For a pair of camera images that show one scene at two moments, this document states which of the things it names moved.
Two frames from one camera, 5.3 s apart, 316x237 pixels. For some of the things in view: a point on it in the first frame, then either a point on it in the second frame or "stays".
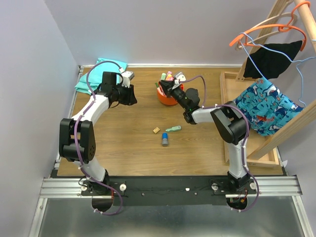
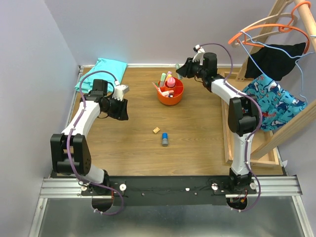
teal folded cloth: (96, 75) stays
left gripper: (130, 98) → (122, 113)
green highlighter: (163, 76) stays
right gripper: (167, 86) → (185, 70)
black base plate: (180, 191) stays
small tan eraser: (156, 130) stays
